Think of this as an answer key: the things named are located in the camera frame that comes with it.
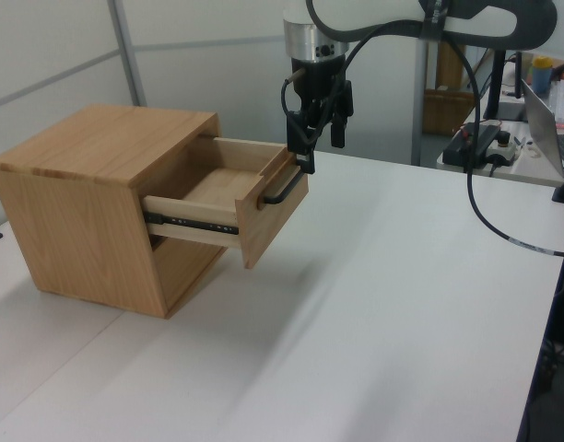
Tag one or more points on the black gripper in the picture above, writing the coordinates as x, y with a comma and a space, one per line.
316, 80

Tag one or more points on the wooden drawer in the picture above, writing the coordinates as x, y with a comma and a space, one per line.
268, 207

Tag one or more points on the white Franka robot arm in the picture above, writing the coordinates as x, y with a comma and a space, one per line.
402, 11

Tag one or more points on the wooden background cupboard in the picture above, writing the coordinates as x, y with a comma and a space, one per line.
448, 92

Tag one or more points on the black power box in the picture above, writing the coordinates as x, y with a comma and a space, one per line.
480, 140

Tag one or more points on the black monitor stand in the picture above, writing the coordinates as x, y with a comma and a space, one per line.
496, 87

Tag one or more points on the emergency stop button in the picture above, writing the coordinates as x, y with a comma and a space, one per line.
503, 145

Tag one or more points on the grey side desk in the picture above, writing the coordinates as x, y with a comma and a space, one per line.
531, 172

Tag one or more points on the silver laptop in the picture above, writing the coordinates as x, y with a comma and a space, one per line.
547, 124

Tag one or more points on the blue bottle with yellow cap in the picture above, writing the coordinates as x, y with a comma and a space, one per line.
541, 76

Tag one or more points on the wooden cabinet box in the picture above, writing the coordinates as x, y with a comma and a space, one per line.
70, 207

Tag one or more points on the grey partition post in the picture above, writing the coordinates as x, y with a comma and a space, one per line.
131, 60

